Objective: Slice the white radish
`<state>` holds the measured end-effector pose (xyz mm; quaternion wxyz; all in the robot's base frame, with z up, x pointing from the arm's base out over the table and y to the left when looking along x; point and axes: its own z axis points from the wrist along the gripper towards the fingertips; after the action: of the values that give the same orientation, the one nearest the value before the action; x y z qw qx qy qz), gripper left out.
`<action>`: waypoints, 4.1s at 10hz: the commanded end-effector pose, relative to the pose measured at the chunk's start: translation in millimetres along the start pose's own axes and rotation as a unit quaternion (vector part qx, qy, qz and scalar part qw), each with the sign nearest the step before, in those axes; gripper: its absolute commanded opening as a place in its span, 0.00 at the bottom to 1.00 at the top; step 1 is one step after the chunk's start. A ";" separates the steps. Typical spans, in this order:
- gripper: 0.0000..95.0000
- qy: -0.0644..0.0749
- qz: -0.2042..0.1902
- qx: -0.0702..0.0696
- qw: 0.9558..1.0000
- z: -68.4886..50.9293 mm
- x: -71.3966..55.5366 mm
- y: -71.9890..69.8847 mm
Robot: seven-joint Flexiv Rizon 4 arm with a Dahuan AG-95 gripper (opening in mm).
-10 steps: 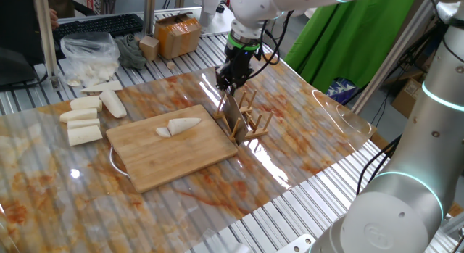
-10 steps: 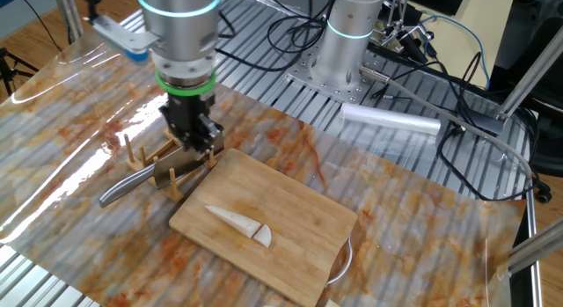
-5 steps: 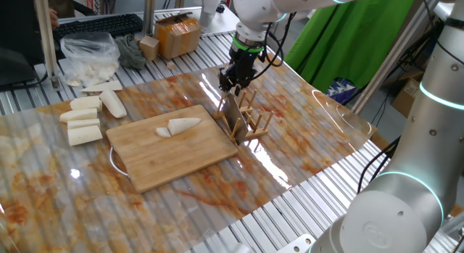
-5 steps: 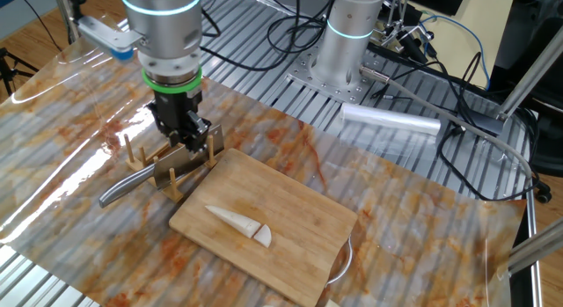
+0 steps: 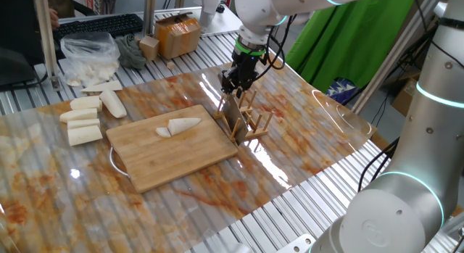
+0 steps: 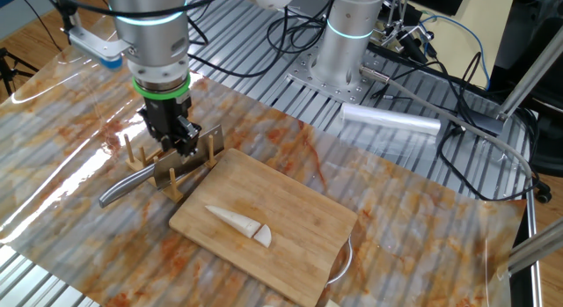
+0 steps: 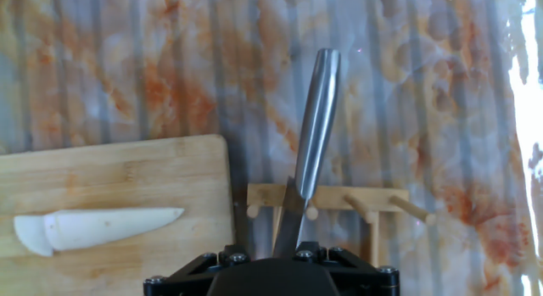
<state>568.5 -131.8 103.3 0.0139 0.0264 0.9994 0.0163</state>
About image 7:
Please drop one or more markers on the marble pattern plastic sheet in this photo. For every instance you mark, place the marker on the marble pattern plastic sheet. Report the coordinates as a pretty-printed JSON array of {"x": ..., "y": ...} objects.
[{"x": 127, "y": 75}]

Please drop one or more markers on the steel cleaver knife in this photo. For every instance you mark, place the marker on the steel cleaver knife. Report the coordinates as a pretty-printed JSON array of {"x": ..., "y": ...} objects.
[{"x": 318, "y": 118}]

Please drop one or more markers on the wooden peg rack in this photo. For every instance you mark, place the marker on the wooden peg rack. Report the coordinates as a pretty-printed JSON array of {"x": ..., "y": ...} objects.
[{"x": 339, "y": 196}]

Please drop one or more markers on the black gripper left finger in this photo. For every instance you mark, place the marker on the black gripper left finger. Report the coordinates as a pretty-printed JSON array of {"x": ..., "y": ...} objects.
[{"x": 169, "y": 283}]

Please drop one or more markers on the wooden cutting board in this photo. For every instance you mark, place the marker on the wooden cutting board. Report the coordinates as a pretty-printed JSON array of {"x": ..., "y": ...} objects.
[{"x": 106, "y": 169}]

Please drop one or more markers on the long tapered white radish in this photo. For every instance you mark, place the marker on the long tapered white radish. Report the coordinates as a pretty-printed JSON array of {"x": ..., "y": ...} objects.
[{"x": 106, "y": 228}]

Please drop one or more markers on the small white radish slice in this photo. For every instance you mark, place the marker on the small white radish slice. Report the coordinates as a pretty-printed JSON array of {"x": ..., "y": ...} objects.
[{"x": 31, "y": 234}]

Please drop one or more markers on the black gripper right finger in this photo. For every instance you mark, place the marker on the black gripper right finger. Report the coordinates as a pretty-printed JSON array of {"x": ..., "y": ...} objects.
[{"x": 373, "y": 283}]

